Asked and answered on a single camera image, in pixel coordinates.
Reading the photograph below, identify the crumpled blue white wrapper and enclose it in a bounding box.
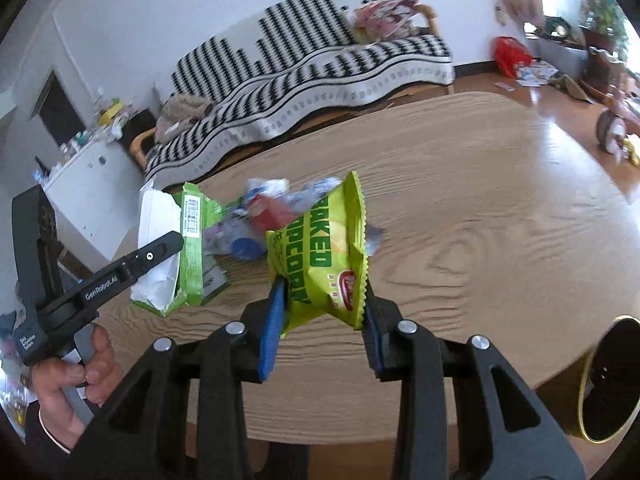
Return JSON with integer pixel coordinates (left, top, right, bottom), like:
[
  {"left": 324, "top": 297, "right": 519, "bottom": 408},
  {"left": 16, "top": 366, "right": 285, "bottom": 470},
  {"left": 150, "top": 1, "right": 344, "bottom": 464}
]
[{"left": 243, "top": 177, "right": 342, "bottom": 214}]

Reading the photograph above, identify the black white striped sofa blanket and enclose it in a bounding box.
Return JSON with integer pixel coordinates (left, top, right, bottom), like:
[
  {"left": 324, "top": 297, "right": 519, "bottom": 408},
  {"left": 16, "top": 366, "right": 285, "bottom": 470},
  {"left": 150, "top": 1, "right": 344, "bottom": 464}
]
[{"left": 144, "top": 0, "right": 454, "bottom": 188}]

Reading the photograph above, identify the white side cabinet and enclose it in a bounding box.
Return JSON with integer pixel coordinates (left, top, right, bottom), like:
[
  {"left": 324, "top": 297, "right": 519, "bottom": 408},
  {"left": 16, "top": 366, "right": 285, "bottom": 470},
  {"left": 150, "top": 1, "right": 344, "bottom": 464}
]
[{"left": 43, "top": 141, "right": 143, "bottom": 271}]

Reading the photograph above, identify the blue white plastic bag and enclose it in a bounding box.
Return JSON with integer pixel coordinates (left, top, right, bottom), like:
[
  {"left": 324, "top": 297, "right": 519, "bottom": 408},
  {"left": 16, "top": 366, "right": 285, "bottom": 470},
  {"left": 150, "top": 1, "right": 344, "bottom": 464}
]
[{"left": 202, "top": 208, "right": 266, "bottom": 262}]

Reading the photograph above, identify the potted green plant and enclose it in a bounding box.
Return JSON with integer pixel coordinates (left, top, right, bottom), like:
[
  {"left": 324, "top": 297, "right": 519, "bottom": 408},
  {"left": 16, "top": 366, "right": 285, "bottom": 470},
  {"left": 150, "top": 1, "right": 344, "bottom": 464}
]
[{"left": 579, "top": 0, "right": 628, "bottom": 61}]

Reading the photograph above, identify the pink cartoon cushion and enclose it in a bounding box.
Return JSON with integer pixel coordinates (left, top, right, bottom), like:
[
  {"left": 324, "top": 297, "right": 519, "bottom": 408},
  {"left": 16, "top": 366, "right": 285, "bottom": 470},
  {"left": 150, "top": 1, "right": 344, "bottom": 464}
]
[{"left": 352, "top": 0, "right": 420, "bottom": 42}]

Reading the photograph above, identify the black yellow-rimmed trash bin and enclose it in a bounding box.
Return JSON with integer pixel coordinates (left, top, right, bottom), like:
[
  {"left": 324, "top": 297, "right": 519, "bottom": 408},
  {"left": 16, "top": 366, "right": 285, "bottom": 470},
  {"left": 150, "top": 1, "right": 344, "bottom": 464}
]
[{"left": 578, "top": 315, "right": 639, "bottom": 444}]

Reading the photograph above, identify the wooden sofa frame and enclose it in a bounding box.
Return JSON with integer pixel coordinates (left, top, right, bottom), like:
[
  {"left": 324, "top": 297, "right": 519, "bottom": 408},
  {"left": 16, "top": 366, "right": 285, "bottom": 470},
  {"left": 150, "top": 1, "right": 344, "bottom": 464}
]
[{"left": 129, "top": 128, "right": 156, "bottom": 169}]

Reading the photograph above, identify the beige knitted garment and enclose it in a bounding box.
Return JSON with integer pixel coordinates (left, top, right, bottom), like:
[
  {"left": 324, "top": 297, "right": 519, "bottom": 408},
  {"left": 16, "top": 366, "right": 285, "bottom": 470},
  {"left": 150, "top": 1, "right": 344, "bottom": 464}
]
[{"left": 154, "top": 93, "right": 216, "bottom": 145}]

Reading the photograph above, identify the green baked popcorn bag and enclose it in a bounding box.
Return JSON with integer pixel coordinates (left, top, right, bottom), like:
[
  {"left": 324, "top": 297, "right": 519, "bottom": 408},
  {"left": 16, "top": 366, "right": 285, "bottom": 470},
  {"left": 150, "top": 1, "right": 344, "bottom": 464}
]
[{"left": 266, "top": 171, "right": 369, "bottom": 333}]

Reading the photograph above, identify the red plastic bag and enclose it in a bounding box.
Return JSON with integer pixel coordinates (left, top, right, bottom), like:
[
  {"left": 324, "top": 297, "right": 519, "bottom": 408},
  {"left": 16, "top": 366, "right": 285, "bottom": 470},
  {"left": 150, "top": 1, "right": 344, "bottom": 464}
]
[{"left": 494, "top": 36, "right": 534, "bottom": 79}]

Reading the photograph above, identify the person's left hand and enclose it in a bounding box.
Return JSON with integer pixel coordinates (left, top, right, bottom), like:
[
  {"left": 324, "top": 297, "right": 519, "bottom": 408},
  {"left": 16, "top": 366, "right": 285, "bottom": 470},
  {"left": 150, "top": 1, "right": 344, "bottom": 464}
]
[{"left": 30, "top": 323, "right": 125, "bottom": 451}]

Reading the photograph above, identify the red cardboard box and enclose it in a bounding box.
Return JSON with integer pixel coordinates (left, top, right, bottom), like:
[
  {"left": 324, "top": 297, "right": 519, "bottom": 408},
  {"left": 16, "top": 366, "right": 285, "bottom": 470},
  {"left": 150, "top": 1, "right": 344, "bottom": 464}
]
[{"left": 247, "top": 194, "right": 299, "bottom": 246}]

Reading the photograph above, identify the pink children's tricycle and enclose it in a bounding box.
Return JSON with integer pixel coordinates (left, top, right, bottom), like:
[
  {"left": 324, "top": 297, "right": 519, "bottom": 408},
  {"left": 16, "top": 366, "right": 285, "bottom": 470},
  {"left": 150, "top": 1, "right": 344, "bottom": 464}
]
[{"left": 596, "top": 84, "right": 639, "bottom": 167}]

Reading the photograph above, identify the green and white torn box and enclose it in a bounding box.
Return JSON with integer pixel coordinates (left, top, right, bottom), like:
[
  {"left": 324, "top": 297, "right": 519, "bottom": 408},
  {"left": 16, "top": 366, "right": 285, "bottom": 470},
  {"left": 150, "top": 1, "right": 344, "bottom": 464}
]
[{"left": 130, "top": 181, "right": 228, "bottom": 318}]

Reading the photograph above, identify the green white leaflet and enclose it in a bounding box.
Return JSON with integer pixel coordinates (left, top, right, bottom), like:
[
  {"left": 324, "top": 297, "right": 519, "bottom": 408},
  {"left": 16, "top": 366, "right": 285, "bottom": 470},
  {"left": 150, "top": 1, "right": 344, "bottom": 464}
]
[{"left": 201, "top": 255, "right": 228, "bottom": 304}]

